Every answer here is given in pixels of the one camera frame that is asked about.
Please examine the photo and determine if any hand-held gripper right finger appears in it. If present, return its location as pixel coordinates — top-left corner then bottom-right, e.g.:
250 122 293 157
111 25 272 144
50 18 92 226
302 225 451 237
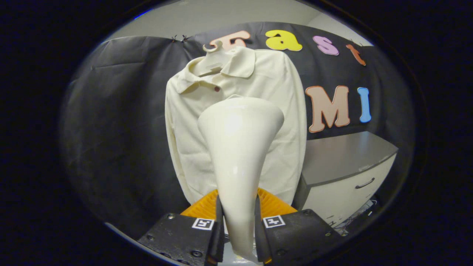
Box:
254 187 342 265

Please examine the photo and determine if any black backdrop cloth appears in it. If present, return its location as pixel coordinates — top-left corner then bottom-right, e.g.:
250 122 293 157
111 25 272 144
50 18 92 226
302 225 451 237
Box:
59 21 416 239

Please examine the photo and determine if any white cabinet with grey top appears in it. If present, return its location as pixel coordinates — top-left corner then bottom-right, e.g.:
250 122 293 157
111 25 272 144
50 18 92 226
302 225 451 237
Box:
292 131 399 228

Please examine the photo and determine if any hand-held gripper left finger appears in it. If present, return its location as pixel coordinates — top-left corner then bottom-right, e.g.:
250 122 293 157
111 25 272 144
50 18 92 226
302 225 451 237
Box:
137 188 225 266

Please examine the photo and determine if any cream button-up shirt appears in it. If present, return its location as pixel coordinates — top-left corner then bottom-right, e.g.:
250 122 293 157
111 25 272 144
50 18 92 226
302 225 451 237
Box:
164 46 308 205

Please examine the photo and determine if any tangle of floor cables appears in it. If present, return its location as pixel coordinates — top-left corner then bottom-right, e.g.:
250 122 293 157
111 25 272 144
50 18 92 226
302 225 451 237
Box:
333 199 379 235

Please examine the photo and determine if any cream clothes hanger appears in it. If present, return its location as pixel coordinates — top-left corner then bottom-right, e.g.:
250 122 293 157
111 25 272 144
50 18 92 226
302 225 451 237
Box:
196 40 237 76

